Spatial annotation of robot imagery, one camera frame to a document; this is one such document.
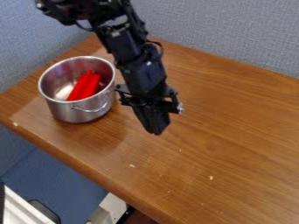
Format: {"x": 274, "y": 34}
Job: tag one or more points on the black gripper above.
{"x": 146, "y": 91}

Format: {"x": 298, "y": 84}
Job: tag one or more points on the red block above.
{"x": 86, "y": 87}

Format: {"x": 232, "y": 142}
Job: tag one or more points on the metal pot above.
{"x": 58, "y": 81}

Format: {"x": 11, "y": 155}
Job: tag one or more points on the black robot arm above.
{"x": 138, "y": 55}

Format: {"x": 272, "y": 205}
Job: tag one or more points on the white furniture edge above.
{"x": 17, "y": 211}

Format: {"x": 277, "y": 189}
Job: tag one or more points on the white table leg bracket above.
{"x": 110, "y": 211}

